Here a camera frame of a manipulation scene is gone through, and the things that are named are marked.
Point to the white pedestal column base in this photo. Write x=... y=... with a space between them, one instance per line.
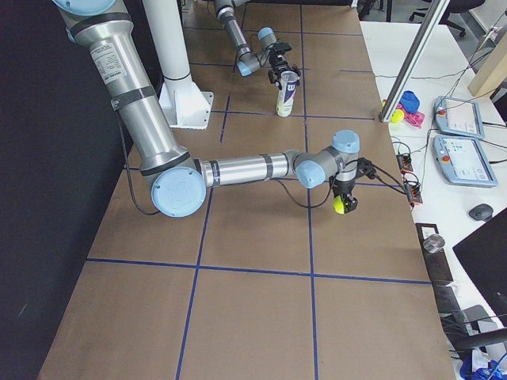
x=182 y=102

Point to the black office chair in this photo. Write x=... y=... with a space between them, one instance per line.
x=456 y=7

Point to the lower teach pendant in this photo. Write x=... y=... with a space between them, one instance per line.
x=462 y=161

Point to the teach pendant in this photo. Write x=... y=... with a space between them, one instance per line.
x=462 y=161
x=454 y=116

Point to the upper teach pendant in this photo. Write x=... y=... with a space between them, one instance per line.
x=454 y=116

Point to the small metal cup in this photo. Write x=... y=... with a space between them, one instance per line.
x=433 y=243

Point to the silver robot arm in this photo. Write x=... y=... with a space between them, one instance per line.
x=247 y=61
x=178 y=181

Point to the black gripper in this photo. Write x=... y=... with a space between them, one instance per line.
x=344 y=193
x=280 y=63

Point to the black computer monitor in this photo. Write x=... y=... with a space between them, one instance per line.
x=482 y=254

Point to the pink toy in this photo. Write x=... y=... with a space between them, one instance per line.
x=415 y=119

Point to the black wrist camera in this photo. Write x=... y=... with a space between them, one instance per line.
x=281 y=48
x=365 y=168

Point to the aluminium frame post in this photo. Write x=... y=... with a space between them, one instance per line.
x=424 y=33

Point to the orange black power strip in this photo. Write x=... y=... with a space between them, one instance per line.
x=411 y=183

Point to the black computer mouse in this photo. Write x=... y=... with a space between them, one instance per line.
x=482 y=212

